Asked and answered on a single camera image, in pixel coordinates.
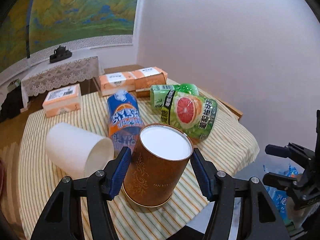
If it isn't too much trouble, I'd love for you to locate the brown patterned paper cup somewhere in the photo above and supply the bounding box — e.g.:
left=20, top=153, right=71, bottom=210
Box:
left=123, top=124, right=193, bottom=207

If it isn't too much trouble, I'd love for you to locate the white paper cup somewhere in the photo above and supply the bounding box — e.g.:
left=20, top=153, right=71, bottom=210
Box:
left=45, top=122, right=114, bottom=179

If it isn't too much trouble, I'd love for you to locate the striped yellow green tablecloth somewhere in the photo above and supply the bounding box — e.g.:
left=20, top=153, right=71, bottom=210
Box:
left=18, top=92, right=260, bottom=239

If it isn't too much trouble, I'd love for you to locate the wooden slatted bench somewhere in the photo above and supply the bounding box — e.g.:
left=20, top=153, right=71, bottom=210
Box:
left=1, top=142, right=26, bottom=239

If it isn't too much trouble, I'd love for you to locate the blue orange soda bottle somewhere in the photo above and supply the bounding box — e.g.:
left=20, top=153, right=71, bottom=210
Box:
left=106, top=90, right=144, bottom=155

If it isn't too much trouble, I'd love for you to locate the orange tissue pack single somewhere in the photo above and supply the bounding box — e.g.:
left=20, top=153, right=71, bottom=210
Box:
left=42, top=84, right=81, bottom=118

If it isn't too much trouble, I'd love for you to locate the black cloth on table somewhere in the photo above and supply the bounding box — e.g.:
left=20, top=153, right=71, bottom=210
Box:
left=0, top=86, right=23, bottom=122

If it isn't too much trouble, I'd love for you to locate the white lace covered shelf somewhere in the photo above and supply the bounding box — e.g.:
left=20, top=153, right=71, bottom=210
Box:
left=21, top=55, right=104, bottom=108

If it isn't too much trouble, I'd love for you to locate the orange tissue pack double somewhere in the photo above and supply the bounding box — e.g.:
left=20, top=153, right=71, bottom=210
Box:
left=95, top=67, right=168, bottom=97

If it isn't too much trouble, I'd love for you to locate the black teapot ornament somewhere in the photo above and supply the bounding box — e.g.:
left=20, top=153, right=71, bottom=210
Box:
left=49, top=46, right=72, bottom=63

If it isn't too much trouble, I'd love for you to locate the green landscape wall painting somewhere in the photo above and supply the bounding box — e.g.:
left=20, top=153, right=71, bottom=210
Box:
left=1, top=0, right=137, bottom=71

